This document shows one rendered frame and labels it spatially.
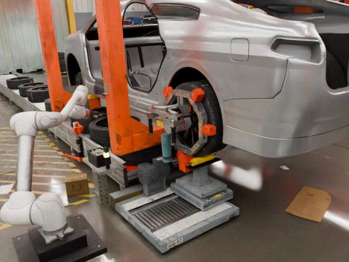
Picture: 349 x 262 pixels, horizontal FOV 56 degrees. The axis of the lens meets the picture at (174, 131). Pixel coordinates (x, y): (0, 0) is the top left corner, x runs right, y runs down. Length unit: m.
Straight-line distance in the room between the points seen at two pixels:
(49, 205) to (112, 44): 1.40
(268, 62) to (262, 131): 0.46
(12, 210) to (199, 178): 1.58
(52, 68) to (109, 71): 1.93
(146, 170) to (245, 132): 1.07
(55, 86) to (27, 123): 2.38
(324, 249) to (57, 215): 1.94
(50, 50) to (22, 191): 2.69
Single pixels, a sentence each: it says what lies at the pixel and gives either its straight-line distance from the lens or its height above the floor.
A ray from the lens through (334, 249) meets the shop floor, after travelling 2.86.
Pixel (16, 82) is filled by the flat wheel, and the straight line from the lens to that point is 9.29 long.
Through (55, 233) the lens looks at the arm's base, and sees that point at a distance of 2.32.
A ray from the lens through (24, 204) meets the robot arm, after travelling 2.32.
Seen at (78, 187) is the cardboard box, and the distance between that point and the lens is 3.58.
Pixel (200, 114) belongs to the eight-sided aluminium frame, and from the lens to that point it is 2.58.
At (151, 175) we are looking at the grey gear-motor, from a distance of 3.06.
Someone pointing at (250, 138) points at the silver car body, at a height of 0.86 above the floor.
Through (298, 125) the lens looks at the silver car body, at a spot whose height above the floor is 1.00.
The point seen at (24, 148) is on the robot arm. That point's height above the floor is 0.91.
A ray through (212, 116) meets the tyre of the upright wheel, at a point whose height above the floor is 0.95.
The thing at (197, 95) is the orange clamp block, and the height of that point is 1.12.
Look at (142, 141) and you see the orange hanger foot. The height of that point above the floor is 0.61.
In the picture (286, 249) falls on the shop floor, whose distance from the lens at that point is 2.76.
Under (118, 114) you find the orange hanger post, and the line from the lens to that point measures 2.97.
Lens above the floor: 1.65
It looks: 18 degrees down
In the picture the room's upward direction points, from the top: 3 degrees counter-clockwise
